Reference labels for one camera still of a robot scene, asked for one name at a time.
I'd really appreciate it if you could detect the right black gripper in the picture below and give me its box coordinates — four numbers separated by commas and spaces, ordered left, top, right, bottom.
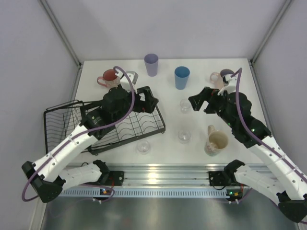
189, 87, 237, 129

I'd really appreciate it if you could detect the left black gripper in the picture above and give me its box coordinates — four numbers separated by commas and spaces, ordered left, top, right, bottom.
113, 86, 158, 123

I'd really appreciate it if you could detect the blue plastic tumbler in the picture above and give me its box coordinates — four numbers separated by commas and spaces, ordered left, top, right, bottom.
174, 66, 190, 90

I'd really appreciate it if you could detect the pink ghost pattern mug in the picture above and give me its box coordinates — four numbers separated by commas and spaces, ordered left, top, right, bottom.
96, 69, 120, 89

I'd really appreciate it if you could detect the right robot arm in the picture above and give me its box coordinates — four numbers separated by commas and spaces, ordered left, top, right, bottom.
188, 87, 307, 223

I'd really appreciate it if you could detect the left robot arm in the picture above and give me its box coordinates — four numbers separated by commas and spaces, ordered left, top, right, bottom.
22, 87, 159, 203

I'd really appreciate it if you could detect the clear glass upper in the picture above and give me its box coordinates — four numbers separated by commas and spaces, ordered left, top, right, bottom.
180, 99, 191, 114

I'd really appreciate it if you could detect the clear glass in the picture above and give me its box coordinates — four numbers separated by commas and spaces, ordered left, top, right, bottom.
177, 130, 191, 144
180, 99, 191, 114
136, 140, 151, 155

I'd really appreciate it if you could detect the pale pink iridescent mug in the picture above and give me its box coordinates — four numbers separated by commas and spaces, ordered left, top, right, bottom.
210, 69, 234, 90

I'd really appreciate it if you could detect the clear glass middle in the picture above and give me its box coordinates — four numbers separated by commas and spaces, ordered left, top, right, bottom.
177, 130, 191, 144

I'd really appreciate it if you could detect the clear glass lower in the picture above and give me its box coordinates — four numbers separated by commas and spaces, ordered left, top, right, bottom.
136, 140, 151, 155

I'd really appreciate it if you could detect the cream seashell mug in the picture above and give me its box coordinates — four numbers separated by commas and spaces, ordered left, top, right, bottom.
204, 125, 229, 157

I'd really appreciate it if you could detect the purple plastic tumbler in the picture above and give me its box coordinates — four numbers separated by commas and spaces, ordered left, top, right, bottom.
144, 53, 159, 77

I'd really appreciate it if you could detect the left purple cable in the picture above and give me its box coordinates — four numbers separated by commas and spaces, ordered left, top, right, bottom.
22, 66, 135, 202

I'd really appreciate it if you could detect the purple cable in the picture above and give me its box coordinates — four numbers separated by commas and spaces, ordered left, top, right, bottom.
22, 66, 135, 202
230, 68, 307, 183

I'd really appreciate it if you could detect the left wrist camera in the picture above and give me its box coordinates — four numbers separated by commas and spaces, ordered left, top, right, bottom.
119, 70, 139, 93

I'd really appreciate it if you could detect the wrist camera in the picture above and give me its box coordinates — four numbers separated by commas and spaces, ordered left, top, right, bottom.
119, 70, 139, 93
217, 75, 237, 95

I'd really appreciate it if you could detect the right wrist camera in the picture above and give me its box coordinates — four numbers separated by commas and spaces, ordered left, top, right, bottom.
217, 75, 237, 95

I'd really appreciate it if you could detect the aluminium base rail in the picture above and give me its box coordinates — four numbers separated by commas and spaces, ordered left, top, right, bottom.
40, 163, 300, 187

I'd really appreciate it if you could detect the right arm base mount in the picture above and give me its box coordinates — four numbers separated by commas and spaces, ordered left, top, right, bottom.
208, 160, 245, 190

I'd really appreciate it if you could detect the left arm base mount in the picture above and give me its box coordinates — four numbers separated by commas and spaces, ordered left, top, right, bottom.
85, 160, 124, 186

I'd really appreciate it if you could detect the black wire dish rack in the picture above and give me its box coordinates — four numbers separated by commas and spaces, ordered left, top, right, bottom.
43, 99, 166, 156

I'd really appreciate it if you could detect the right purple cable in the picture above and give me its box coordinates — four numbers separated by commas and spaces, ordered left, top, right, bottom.
230, 68, 307, 183

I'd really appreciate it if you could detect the perforated cable tray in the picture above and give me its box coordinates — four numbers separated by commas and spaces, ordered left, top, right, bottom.
59, 187, 231, 198

